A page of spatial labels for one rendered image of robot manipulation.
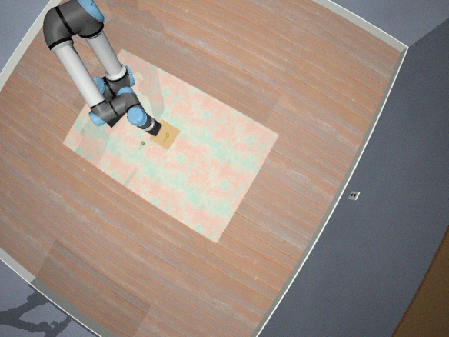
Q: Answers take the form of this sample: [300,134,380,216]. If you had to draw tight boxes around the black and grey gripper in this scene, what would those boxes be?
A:
[142,117,162,136]

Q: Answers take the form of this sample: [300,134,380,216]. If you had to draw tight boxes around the tan flat mat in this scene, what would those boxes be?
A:
[150,120,180,150]

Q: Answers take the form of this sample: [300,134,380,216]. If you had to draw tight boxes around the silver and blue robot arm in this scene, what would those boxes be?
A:
[43,0,151,129]

